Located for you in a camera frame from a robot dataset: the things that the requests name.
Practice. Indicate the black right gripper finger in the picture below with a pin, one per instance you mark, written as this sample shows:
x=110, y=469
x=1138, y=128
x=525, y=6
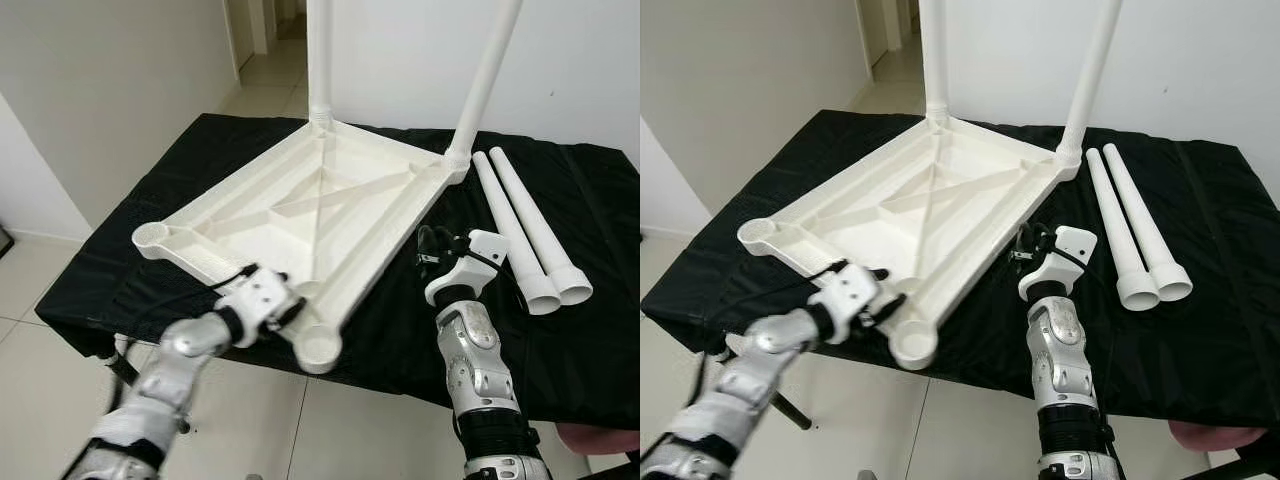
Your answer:
x=1040, y=238
x=1021, y=238
x=425, y=240
x=444, y=240

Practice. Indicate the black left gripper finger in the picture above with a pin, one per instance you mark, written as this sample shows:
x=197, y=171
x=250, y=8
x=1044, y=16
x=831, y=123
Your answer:
x=290, y=313
x=874, y=274
x=888, y=310
x=280, y=276

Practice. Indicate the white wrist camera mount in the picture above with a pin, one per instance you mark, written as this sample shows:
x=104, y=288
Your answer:
x=848, y=292
x=1075, y=245
x=255, y=295
x=485, y=250

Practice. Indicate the white plastic table top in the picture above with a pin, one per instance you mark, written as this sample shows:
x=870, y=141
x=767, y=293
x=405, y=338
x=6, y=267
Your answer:
x=940, y=200
x=330, y=200

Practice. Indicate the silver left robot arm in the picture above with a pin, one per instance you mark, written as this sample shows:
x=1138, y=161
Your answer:
x=160, y=380
x=750, y=370

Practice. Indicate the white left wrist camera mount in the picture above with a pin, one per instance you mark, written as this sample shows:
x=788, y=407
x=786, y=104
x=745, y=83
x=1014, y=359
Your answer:
x=848, y=292
x=255, y=295

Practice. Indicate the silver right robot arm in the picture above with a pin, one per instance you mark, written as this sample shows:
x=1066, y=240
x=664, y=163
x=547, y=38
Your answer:
x=475, y=370
x=1060, y=370

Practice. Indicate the white plastic table leg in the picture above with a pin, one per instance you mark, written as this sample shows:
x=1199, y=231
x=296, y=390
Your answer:
x=1115, y=225
x=484, y=80
x=319, y=60
x=536, y=220
x=511, y=225
x=934, y=60
x=1140, y=218
x=1092, y=80

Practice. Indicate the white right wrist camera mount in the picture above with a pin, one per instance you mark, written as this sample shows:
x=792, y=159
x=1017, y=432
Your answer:
x=485, y=250
x=1075, y=245

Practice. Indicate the black cloth table cover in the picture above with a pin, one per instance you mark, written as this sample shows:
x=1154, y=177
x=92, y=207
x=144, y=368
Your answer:
x=1220, y=350
x=580, y=350

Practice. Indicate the pink cushion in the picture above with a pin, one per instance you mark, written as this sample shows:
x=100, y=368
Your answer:
x=600, y=438
x=1215, y=435

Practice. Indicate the black metal table leg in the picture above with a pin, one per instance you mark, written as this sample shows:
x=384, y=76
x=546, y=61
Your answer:
x=122, y=368
x=1250, y=467
x=790, y=410

